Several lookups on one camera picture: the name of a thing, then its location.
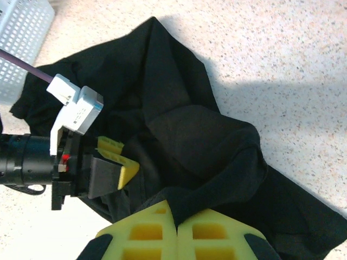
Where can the white perforated plastic basket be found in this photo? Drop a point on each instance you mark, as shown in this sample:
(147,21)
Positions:
(19,32)

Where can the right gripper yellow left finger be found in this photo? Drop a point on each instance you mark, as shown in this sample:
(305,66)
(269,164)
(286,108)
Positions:
(151,243)

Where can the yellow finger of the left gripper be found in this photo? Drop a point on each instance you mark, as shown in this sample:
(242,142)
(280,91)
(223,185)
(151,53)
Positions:
(105,176)
(109,143)

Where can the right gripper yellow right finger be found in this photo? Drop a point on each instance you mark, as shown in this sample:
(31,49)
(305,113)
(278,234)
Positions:
(217,243)

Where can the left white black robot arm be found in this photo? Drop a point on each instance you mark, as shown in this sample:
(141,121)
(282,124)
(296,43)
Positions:
(27,159)

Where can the black floral print t-shirt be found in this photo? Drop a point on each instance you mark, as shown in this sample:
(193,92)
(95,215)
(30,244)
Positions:
(189,122)

